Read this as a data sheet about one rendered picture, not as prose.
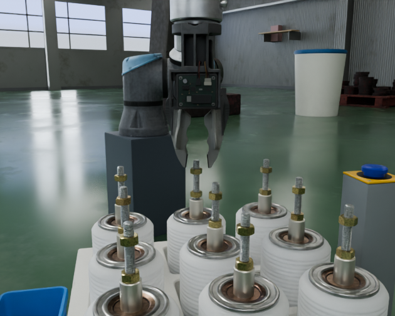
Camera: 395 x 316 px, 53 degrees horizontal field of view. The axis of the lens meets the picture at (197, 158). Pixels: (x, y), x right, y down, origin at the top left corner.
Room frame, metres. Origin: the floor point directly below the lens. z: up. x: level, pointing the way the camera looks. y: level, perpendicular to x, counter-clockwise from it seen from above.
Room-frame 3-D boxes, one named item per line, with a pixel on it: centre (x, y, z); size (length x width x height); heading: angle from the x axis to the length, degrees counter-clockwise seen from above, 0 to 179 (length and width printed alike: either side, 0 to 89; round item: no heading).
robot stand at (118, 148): (1.20, 0.16, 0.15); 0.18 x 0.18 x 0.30; 36
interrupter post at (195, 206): (0.62, 0.00, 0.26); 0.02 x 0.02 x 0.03
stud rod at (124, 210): (0.48, 0.09, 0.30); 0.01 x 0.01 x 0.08
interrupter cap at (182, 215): (0.62, 0.00, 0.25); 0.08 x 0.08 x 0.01
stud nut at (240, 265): (0.39, -0.05, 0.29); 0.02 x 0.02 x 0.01; 66
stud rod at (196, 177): (0.62, 0.00, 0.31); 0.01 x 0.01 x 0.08
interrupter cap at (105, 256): (0.48, 0.09, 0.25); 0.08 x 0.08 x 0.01
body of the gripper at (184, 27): (0.59, 0.00, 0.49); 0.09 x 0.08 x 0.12; 177
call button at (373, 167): (0.64, -0.29, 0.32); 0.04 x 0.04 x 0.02
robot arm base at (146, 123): (1.20, 0.16, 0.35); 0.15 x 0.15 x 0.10
